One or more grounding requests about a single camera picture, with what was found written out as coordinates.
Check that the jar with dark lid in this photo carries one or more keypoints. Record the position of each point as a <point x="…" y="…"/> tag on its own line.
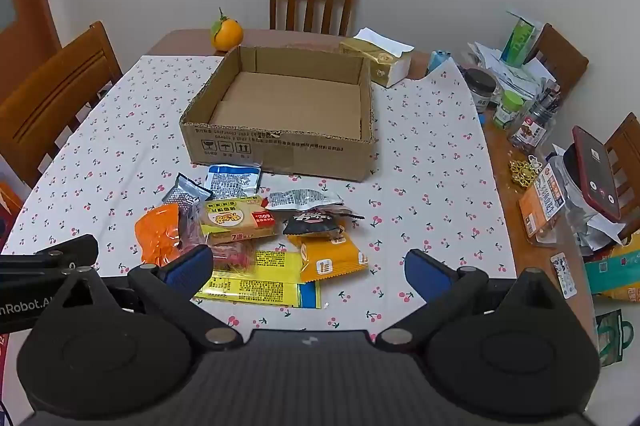
<point x="481" y="88"/>

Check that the cardboard box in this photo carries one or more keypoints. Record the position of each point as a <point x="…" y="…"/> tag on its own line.
<point x="280" y="156"/>

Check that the clear red snack packet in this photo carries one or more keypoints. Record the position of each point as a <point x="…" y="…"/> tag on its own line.
<point x="230" y="256"/>

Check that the small silver snack packet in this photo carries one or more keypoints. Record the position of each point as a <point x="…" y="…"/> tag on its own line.
<point x="185" y="191"/>

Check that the gold tissue box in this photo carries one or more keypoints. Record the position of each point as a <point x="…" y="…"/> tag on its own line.
<point x="372" y="56"/>

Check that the cherry print tablecloth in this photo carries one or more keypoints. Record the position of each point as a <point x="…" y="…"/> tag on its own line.
<point x="430" y="166"/>

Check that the yellow toast snack packet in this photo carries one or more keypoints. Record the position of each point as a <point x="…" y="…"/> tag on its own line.
<point x="237" y="221"/>

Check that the wooden chair behind phone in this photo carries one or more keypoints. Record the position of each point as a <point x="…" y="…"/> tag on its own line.
<point x="627" y="146"/>

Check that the orange-yellow snack packet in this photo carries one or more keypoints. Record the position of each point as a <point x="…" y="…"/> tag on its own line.
<point x="332" y="258"/>

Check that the black snack packet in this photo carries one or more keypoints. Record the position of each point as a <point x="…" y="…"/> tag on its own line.
<point x="315" y="223"/>

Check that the small light blue container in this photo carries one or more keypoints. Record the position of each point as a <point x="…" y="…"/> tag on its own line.
<point x="439" y="60"/>

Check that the green and white carton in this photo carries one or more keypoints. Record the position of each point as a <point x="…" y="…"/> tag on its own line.
<point x="517" y="41"/>

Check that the pile of papers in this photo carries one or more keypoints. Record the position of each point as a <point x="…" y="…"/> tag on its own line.
<point x="520" y="78"/>

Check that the green patterned bag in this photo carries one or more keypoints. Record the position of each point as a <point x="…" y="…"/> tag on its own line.
<point x="610" y="338"/>

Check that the bottle with green lid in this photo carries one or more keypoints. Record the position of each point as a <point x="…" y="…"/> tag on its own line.
<point x="507" y="108"/>

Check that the red-rimmed black phone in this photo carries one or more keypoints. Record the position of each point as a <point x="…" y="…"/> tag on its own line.
<point x="595" y="176"/>

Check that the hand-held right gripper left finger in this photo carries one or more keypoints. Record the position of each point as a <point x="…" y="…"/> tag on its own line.
<point x="187" y="271"/>

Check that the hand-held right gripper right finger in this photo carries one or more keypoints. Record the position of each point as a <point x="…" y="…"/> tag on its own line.
<point x="425" y="273"/>

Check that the small white card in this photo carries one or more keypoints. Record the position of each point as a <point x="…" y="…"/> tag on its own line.
<point x="562" y="275"/>

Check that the orange snack box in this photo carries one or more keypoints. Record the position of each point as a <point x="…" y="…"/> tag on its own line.
<point x="542" y="206"/>

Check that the orange bag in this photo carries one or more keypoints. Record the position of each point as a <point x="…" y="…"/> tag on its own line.
<point x="7" y="211"/>

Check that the gold ornament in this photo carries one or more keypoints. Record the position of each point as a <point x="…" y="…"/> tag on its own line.
<point x="522" y="172"/>

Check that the wooden chair behind paper pile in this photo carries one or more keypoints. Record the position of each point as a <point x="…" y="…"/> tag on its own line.
<point x="565" y="61"/>

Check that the orange mandarin with leaf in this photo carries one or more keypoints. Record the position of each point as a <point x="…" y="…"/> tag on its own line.
<point x="226" y="33"/>

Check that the clear jar with red label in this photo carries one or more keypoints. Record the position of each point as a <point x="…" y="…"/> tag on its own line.
<point x="530" y="128"/>

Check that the blue and white snack packet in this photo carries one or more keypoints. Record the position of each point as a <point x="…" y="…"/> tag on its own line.
<point x="232" y="181"/>

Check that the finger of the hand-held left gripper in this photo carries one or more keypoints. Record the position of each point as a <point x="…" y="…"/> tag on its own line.
<point x="75" y="251"/>

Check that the teal and yellow bag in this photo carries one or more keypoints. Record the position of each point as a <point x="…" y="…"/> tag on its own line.
<point x="612" y="273"/>

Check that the orange crinkled snack packet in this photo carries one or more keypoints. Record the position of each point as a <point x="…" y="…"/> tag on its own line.
<point x="156" y="233"/>

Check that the wooden chair with panel back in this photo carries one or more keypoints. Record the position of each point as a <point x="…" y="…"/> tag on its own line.
<point x="55" y="96"/>

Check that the long yellow snack packet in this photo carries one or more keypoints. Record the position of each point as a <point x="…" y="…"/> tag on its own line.
<point x="260" y="283"/>

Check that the silver printed snack packet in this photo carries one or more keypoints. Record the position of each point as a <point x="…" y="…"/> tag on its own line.
<point x="302" y="198"/>

